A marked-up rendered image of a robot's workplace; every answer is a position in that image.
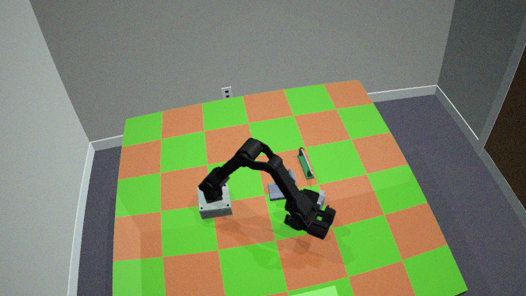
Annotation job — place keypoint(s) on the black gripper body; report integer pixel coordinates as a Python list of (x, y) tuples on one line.
[(327, 215)]

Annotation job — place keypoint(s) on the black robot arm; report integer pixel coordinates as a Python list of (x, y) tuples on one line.
[(299, 202)]

